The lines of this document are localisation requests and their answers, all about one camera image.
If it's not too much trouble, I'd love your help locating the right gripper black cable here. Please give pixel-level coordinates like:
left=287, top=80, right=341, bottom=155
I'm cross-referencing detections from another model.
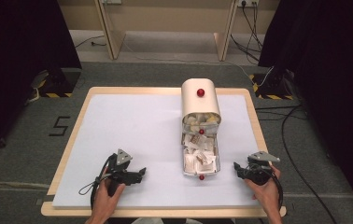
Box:
left=248, top=163, right=285, bottom=213

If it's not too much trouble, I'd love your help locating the pile of white packets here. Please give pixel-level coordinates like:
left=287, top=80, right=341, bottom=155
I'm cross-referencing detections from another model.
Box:
left=183, top=133, right=219, bottom=175

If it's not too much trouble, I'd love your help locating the light wooden desk frame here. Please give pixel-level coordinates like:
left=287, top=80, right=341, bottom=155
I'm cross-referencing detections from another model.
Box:
left=94, top=0, right=239, bottom=63

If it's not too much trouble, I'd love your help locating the striped black stand base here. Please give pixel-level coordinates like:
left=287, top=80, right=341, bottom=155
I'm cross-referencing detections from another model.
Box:
left=29, top=68, right=82, bottom=99
left=248, top=72, right=294, bottom=101

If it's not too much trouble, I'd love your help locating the person's right hand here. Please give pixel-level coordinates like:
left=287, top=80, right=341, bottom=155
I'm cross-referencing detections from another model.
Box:
left=244, top=164, right=283, bottom=216

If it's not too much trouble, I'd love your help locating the person's left hand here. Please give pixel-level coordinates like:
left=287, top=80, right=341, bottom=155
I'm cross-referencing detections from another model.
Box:
left=90, top=175, right=126, bottom=217

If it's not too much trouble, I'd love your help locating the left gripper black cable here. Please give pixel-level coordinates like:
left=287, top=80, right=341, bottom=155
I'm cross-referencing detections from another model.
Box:
left=78, top=154, right=118, bottom=210

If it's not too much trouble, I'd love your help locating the white foam board mat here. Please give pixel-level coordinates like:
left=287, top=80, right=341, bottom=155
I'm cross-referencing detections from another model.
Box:
left=51, top=93, right=262, bottom=210

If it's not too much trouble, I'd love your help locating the black curtain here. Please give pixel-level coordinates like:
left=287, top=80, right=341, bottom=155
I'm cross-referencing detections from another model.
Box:
left=0, top=0, right=83, bottom=161
left=257, top=0, right=353, bottom=216

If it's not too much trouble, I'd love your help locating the person's lap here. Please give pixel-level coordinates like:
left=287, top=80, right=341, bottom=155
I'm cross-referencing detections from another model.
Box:
left=131, top=217, right=204, bottom=224

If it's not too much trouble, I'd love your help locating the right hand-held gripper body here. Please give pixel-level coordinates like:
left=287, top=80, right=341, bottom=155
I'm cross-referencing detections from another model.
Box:
left=242, top=150, right=281, bottom=187

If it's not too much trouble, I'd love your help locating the short black floor cable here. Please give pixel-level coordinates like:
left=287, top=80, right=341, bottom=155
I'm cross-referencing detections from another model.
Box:
left=74, top=35, right=107, bottom=49

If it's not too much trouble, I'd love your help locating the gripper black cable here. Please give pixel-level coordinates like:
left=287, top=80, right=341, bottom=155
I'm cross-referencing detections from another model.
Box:
left=248, top=163, right=285, bottom=213
left=78, top=154, right=118, bottom=210

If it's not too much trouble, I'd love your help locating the pile of yellowish cotton pieces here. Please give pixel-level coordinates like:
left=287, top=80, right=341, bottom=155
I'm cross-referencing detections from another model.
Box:
left=183, top=113, right=220, bottom=125

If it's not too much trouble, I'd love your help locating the white wall socket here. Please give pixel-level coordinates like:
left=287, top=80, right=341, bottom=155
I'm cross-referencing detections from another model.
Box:
left=237, top=0, right=260, bottom=7

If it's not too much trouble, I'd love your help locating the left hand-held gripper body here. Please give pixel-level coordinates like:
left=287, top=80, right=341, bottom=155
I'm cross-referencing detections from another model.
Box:
left=104, top=148, right=144, bottom=198

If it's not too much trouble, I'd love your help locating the beige box lid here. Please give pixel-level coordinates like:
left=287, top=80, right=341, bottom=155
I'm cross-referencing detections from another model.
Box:
left=180, top=77, right=222, bottom=119

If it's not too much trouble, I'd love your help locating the short white drawer red knob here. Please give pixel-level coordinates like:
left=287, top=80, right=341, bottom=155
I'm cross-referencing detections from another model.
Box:
left=181, top=112, right=221, bottom=135

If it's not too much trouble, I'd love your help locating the thin white floor cable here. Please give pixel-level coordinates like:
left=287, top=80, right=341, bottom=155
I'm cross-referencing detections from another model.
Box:
left=121, top=39, right=274, bottom=82

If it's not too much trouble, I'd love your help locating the long white drawer red knob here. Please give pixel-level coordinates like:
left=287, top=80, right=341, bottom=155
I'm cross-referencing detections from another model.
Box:
left=181, top=132, right=221, bottom=182

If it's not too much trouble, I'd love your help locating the bundle of black plugged cables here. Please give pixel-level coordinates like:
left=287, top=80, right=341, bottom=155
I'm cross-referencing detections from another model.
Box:
left=230, top=1, right=264, bottom=63

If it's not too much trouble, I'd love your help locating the long black floor cable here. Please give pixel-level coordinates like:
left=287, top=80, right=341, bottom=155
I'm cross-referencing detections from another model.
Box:
left=254, top=105, right=339, bottom=224

